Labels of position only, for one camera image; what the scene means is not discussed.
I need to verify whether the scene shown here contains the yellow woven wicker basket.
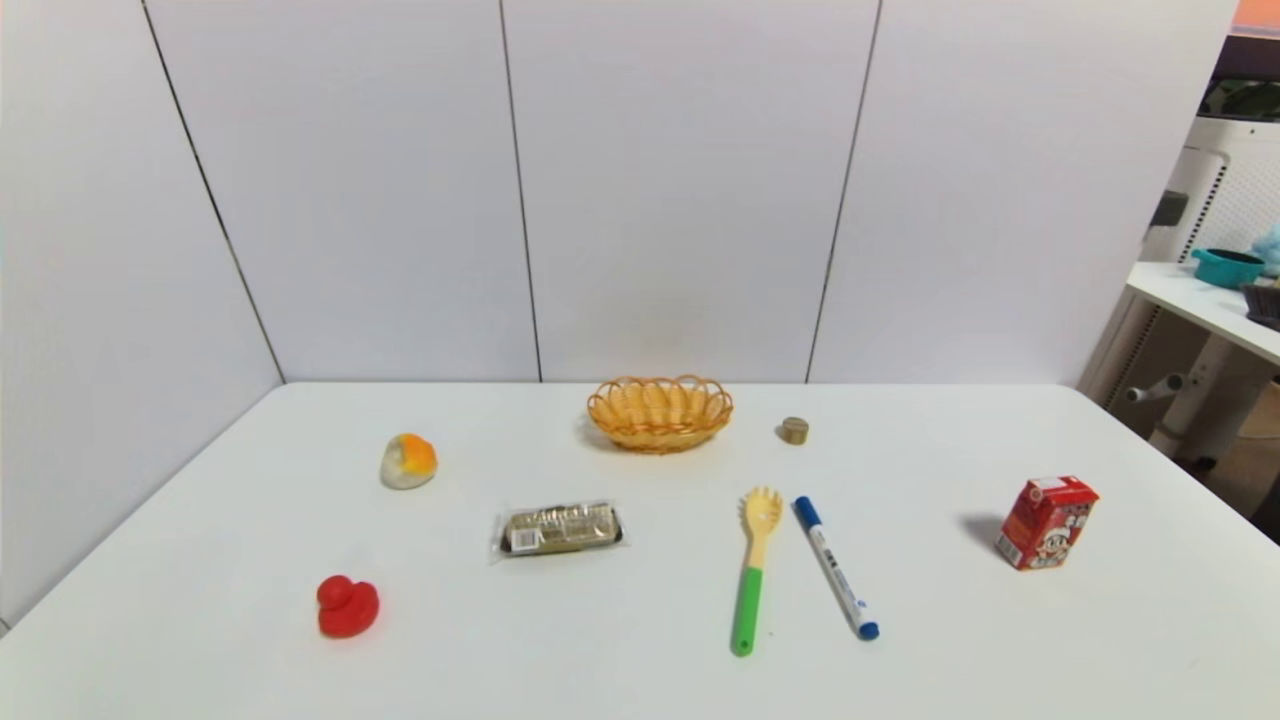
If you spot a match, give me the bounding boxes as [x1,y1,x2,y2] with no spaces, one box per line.
[586,375,734,455]

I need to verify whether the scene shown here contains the dark woven basket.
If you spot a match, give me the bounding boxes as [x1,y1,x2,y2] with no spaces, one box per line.
[1239,283,1280,333]

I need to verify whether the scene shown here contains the gold wrapped snack pack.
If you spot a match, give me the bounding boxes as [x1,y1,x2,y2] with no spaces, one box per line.
[489,500,630,565]

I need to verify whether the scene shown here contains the white and orange egg toy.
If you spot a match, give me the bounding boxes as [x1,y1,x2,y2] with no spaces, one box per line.
[379,433,439,491]

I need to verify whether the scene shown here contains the white marker with blue cap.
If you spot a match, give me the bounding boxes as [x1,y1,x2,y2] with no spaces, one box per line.
[793,495,881,642]

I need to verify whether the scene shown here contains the red rubber duck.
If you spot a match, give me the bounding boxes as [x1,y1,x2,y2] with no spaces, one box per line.
[316,575,381,640]

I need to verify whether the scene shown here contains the red milk carton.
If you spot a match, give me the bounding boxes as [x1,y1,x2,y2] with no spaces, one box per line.
[995,476,1100,572]

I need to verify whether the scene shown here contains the white side table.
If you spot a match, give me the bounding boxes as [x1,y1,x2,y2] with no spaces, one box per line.
[1085,261,1280,473]

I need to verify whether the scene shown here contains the teal bowl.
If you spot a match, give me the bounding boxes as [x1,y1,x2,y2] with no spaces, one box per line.
[1191,248,1268,291]

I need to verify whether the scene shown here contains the white pegboard panel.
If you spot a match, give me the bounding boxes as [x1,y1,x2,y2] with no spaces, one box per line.
[1142,116,1280,267]

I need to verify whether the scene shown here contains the pasta spoon with green handle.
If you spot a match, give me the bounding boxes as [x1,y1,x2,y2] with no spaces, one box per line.
[731,486,784,658]

